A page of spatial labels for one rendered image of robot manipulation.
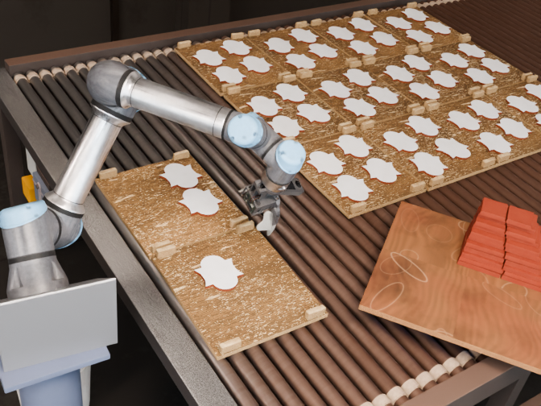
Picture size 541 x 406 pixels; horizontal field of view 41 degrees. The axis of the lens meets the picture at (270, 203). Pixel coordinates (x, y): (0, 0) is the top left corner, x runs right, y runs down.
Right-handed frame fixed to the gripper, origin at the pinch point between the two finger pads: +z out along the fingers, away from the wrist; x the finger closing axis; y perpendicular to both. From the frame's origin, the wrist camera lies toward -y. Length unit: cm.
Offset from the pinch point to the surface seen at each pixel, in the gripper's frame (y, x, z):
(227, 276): 14.0, 12.8, 8.0
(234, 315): 18.7, 24.9, 3.5
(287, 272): -3.5, 17.9, 7.2
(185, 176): 4.2, -29.8, 27.9
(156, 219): 21.4, -15.9, 22.3
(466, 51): -162, -63, 47
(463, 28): -186, -85, 61
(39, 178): 44, -54, 51
